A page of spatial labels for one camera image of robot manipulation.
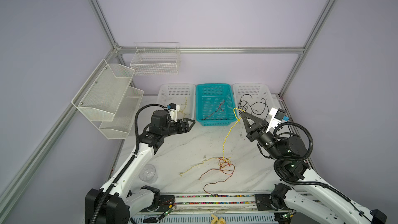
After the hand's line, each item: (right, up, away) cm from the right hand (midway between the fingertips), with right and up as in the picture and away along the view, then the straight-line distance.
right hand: (241, 114), depth 56 cm
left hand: (-21, -6, +20) cm, 29 cm away
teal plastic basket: (-5, +5, +58) cm, 59 cm away
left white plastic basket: (-31, +14, +62) cm, 71 cm away
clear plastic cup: (-44, -33, +26) cm, 61 cm away
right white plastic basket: (+26, +10, +62) cm, 68 cm away
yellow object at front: (-8, -49, +12) cm, 51 cm away
